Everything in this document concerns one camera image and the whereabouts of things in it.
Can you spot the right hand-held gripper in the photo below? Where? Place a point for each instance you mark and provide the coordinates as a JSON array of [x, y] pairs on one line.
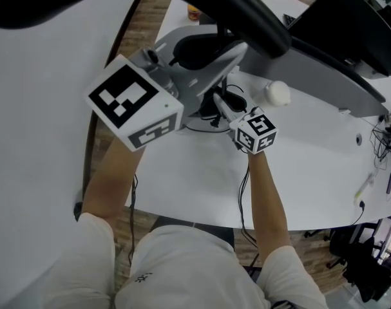
[[256, 134]]

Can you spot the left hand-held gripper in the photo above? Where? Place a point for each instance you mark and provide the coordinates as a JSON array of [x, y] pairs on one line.
[[130, 108]]

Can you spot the black lamp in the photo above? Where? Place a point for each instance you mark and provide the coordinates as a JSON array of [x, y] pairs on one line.
[[263, 14]]

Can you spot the person's left forearm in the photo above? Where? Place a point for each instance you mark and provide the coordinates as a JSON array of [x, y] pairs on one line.
[[113, 179]]

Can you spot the person's right forearm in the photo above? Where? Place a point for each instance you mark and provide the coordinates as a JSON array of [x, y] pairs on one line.
[[267, 201]]

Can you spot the yellow red jar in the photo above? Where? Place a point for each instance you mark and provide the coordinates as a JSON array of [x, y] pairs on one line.
[[193, 12]]

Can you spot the white round ornament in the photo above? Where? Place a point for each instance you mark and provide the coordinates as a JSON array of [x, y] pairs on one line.
[[278, 93]]

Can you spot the black keyboard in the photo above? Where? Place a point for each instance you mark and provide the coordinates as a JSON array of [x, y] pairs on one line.
[[290, 19]]

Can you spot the round grey table grommet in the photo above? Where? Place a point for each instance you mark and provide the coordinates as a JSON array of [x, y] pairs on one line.
[[359, 139]]

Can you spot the black monitor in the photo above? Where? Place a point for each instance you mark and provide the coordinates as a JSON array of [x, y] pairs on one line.
[[349, 21]]

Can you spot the person's white shirt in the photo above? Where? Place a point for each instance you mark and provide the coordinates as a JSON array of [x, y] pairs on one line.
[[188, 269]]

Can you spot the purple pen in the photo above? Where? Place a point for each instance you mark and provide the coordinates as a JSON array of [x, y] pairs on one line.
[[390, 182]]

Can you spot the black office chair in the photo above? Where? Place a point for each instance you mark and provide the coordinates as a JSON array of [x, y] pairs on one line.
[[362, 259]]

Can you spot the white partition bracket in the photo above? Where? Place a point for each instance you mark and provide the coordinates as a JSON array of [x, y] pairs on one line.
[[343, 111]]

